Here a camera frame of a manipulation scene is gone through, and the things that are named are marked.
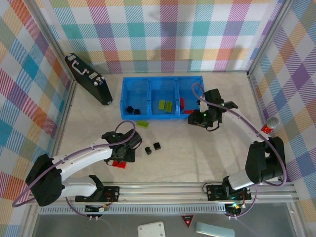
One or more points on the black hard case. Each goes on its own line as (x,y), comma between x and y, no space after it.
(91,81)

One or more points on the white square plate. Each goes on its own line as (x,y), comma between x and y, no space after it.
(151,229)

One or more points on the small electronics connector board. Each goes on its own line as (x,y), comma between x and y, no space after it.
(98,209)
(234,207)

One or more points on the aluminium side rail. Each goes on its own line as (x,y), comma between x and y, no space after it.
(66,111)
(258,103)

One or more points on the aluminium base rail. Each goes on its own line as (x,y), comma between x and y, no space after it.
(160,192)

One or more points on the red glitter toy microphone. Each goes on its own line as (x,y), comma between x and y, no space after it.
(272,122)

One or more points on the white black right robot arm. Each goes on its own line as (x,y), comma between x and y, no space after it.
(264,160)

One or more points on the aluminium frame post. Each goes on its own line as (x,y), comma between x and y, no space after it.
(51,37)
(267,37)

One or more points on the pale green flat box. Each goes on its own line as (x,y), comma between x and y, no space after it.
(212,230)

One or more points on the red triangle warning sign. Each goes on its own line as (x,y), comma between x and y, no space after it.
(187,220)

